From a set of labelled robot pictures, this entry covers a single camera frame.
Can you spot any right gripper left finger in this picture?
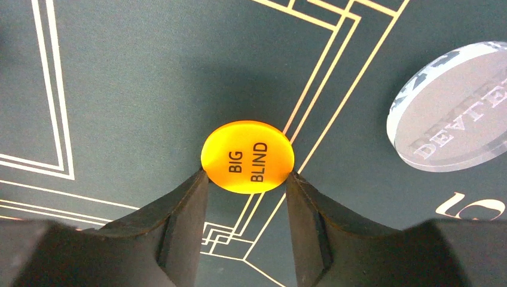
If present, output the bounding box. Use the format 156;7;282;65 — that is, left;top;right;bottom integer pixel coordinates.
1;170;209;286

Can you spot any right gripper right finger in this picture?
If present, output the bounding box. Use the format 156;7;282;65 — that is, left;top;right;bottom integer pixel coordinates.
286;172;506;286

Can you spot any yellow big blind button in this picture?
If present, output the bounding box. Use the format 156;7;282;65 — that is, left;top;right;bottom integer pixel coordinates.
200;120;295;194

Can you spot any green poker table mat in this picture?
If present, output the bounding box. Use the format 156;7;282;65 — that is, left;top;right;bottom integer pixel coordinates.
1;1;506;286

